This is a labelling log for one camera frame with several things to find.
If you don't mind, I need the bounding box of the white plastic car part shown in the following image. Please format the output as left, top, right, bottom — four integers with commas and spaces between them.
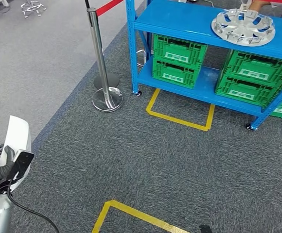
0, 115, 32, 192

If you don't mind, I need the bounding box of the blue metal shelf rack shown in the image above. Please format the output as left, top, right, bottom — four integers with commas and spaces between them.
126, 0, 282, 131

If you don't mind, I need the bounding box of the chrome swivel stool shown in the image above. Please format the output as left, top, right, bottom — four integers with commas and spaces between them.
20, 0, 47, 18

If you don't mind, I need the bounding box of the chrome barrier stanchion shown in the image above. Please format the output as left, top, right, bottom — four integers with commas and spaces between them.
87, 8, 124, 113
136, 50, 147, 69

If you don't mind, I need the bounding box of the yellow floor tape rectangle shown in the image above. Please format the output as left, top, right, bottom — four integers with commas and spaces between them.
92, 200, 190, 233

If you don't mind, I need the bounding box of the red barrier belt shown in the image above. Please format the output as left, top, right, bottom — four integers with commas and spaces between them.
96, 0, 125, 17

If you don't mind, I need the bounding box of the silver wheel hubcap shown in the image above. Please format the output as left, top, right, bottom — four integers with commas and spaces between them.
211, 8, 276, 47

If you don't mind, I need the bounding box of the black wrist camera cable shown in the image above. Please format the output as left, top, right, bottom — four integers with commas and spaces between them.
7, 180, 60, 233

